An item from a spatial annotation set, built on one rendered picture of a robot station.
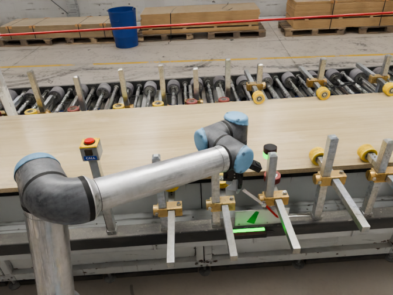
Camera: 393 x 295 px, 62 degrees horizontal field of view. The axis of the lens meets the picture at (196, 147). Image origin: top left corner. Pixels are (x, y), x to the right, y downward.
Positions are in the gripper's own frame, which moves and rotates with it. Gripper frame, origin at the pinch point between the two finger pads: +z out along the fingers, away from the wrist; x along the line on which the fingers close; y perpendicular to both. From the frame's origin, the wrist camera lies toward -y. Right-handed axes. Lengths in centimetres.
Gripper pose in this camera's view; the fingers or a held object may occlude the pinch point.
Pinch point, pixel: (238, 190)
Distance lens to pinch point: 144.0
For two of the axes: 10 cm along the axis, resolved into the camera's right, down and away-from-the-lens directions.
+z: 0.3, 8.3, 5.5
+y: -10.0, 0.6, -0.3
